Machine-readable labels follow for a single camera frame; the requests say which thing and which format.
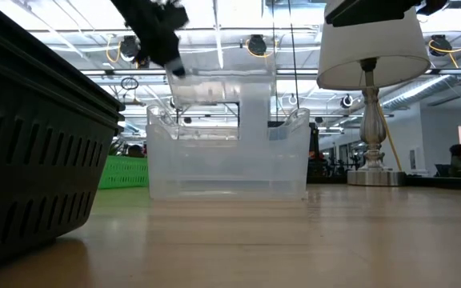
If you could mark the black frame rig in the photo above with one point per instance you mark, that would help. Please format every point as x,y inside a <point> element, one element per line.
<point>208,104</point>

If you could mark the table lamp with white shade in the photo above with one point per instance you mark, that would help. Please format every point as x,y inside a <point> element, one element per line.
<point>374,52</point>

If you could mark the long ceiling light strip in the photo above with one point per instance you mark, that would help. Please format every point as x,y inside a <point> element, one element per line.
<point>302,72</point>

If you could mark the small black ceiling reel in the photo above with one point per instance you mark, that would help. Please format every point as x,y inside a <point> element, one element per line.
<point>346,101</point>

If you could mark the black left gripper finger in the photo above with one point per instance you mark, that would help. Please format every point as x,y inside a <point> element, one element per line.
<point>162,48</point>

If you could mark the small green potted plant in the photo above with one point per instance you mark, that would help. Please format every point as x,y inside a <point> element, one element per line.
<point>115,148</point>

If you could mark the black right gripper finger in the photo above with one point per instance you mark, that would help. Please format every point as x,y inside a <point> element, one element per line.
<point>432,6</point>

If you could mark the white building column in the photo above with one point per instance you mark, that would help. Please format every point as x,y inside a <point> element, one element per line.
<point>254,120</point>

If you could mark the silver ventilation duct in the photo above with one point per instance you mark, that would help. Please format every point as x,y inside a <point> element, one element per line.
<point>418,92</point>

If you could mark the black slotted plastic basket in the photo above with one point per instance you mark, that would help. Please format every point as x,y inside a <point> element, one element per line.
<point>34,168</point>
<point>366,12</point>

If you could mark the green plastic mesh basket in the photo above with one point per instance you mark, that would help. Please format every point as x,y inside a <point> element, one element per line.
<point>124,172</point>

